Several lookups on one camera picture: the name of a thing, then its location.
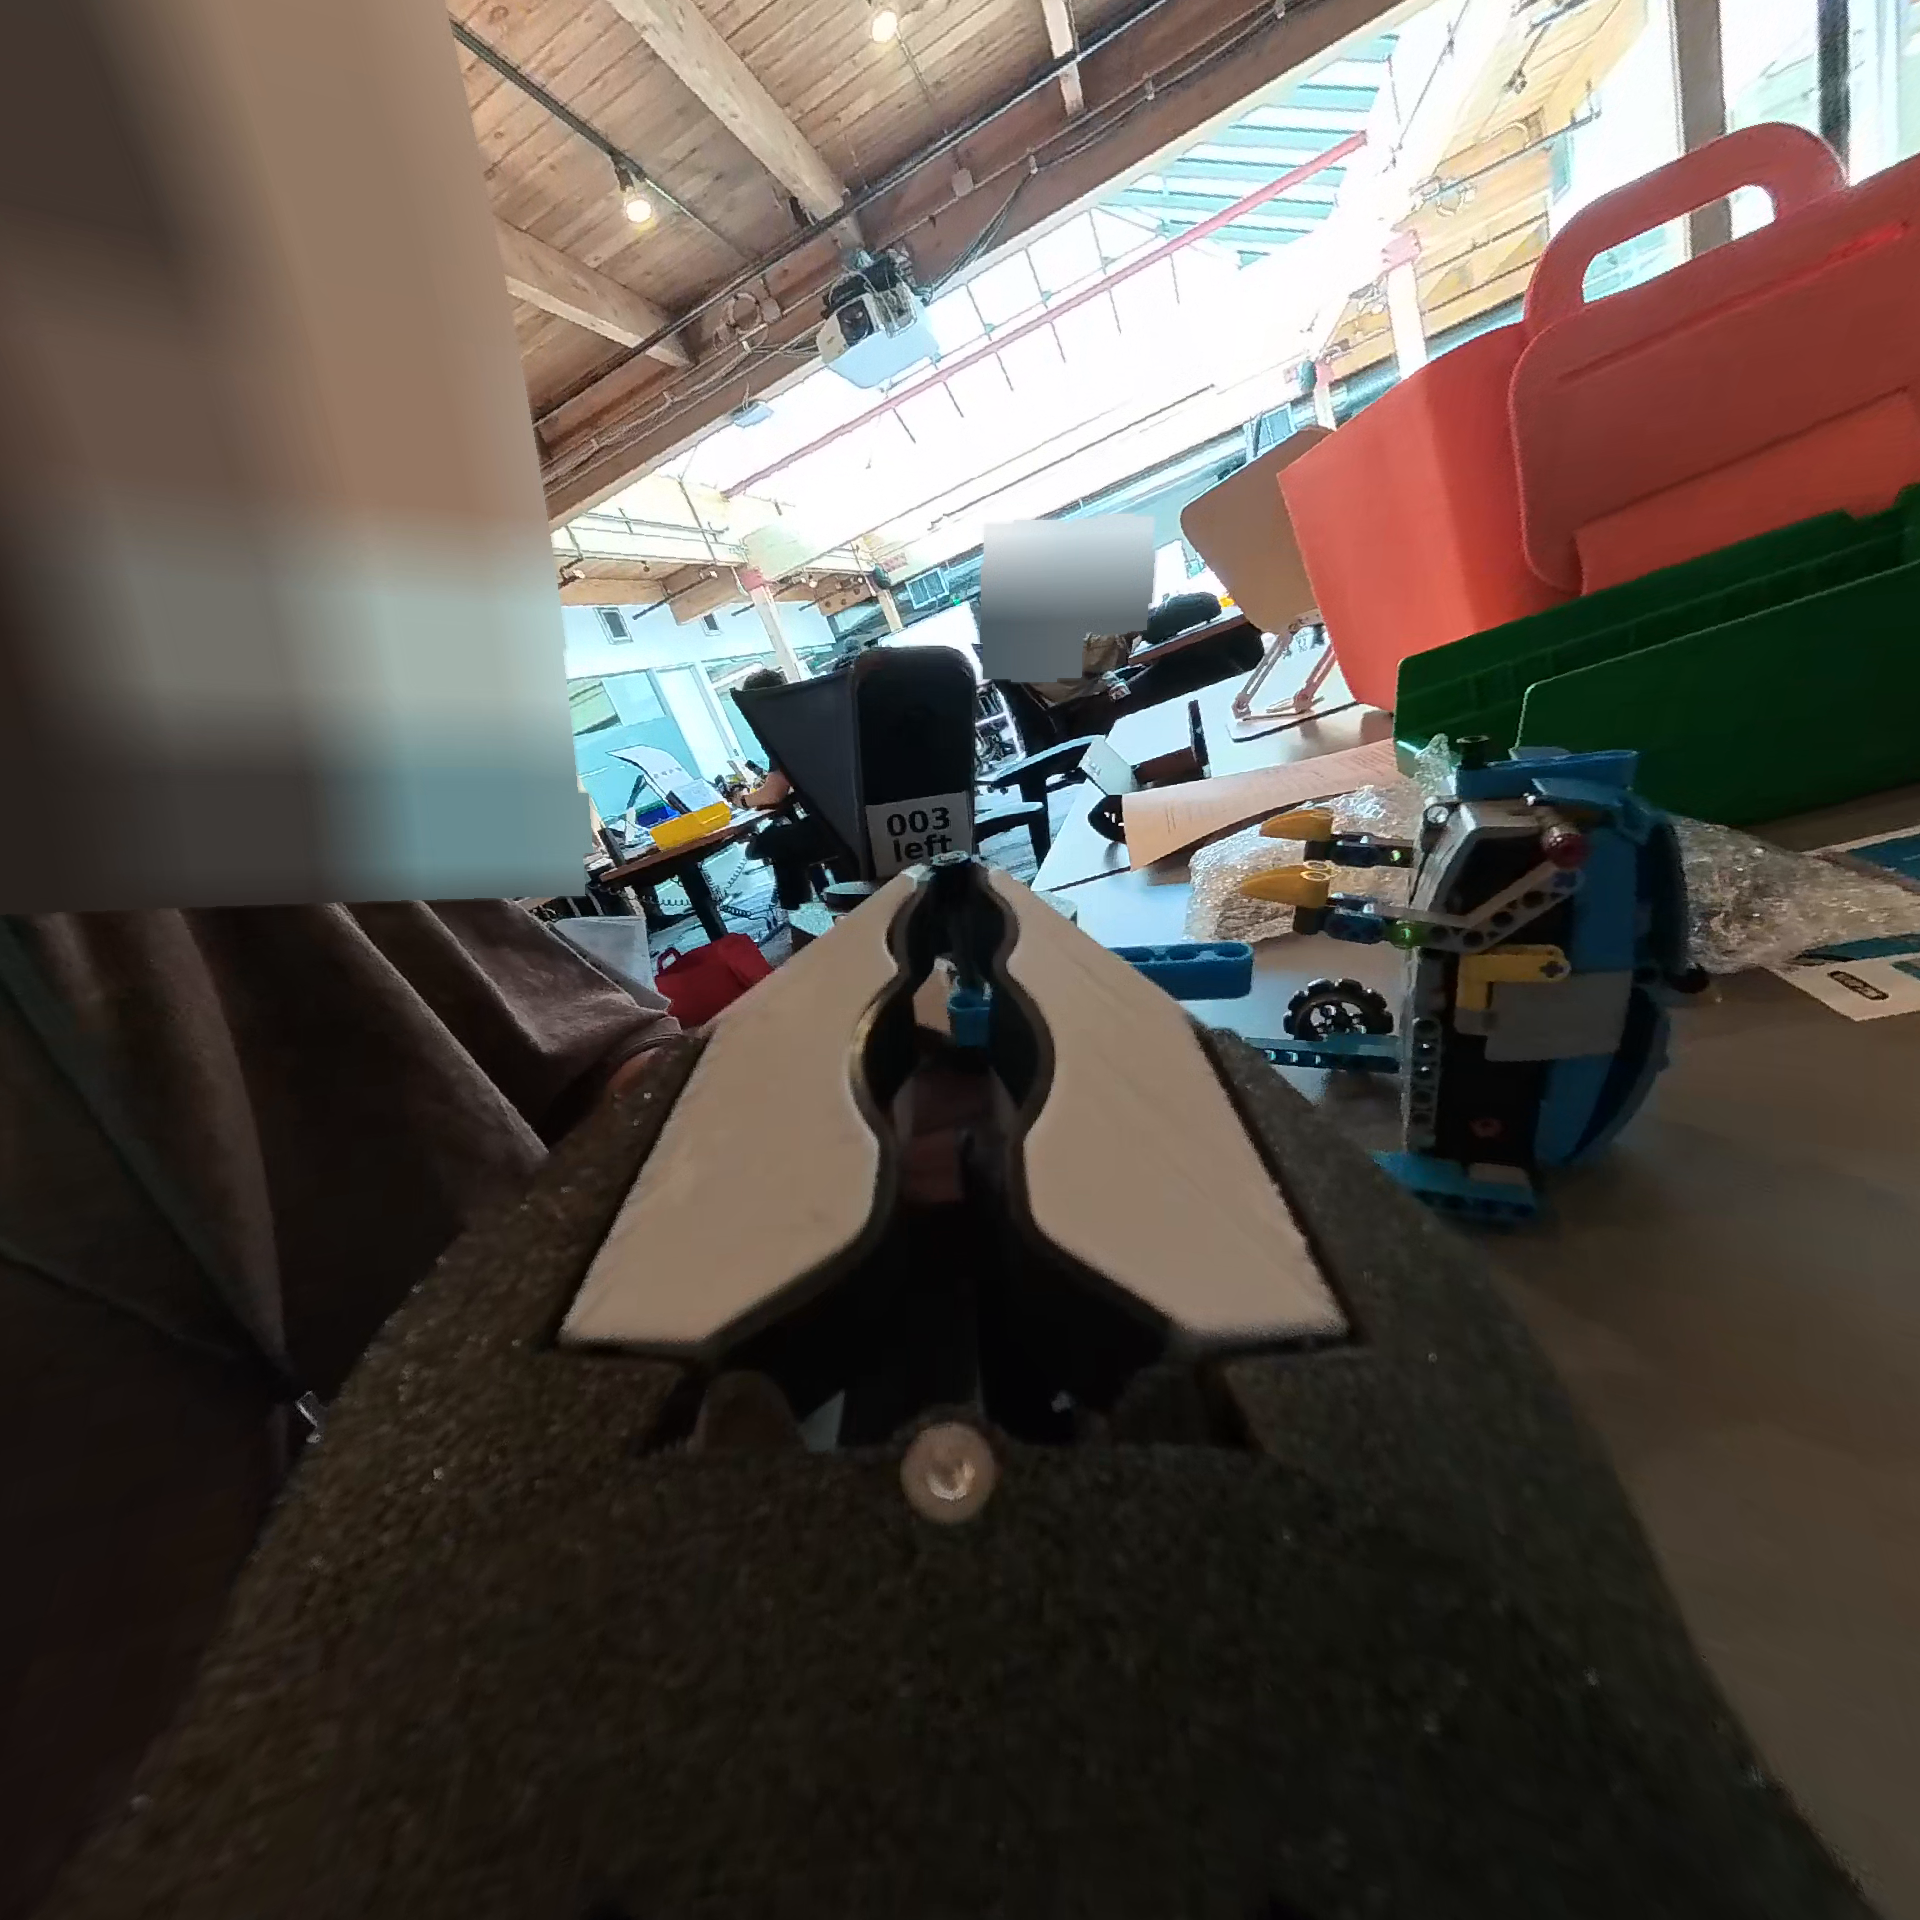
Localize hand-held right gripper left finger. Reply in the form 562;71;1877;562
561;866;945;1420

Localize blue grey toy brick robot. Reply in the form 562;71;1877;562
1241;732;1701;1235

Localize person's brown clothing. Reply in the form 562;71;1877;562
0;900;683;1920

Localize crumpled bubble wrap bag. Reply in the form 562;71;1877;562
1648;816;1920;980

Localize wooden background table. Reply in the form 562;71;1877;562
593;816;776;932

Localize green storage bin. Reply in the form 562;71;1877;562
1393;482;1920;829

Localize wooden board stand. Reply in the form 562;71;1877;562
1178;424;1402;748

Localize orange felt bag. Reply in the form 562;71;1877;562
1275;119;1920;711

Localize blue printed leaflet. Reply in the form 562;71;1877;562
1757;829;1920;1025

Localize black office chair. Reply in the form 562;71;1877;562
977;732;1100;866

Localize ceiling projector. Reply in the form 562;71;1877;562
813;252;945;395

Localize grey desk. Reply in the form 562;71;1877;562
1035;780;1920;1920

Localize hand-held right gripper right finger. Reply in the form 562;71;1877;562
957;861;1352;1443

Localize brown paper sheet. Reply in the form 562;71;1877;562
1121;739;1424;875

